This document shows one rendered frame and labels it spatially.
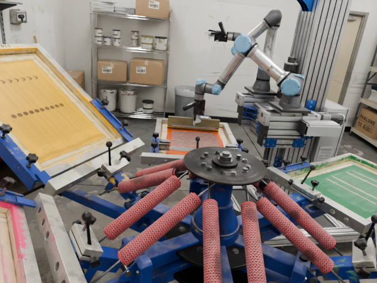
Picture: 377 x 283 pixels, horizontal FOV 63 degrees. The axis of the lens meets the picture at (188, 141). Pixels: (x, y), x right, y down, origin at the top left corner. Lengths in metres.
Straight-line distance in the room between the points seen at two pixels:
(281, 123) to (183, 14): 3.59
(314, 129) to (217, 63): 3.57
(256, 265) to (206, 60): 4.87
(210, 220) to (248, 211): 0.13
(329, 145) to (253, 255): 1.93
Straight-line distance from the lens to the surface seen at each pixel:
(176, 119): 2.40
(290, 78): 2.12
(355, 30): 6.41
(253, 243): 0.96
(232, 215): 1.20
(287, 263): 1.21
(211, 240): 0.93
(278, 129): 2.31
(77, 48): 5.77
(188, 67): 5.58
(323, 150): 2.76
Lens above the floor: 1.78
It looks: 22 degrees down
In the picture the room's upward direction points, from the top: 6 degrees clockwise
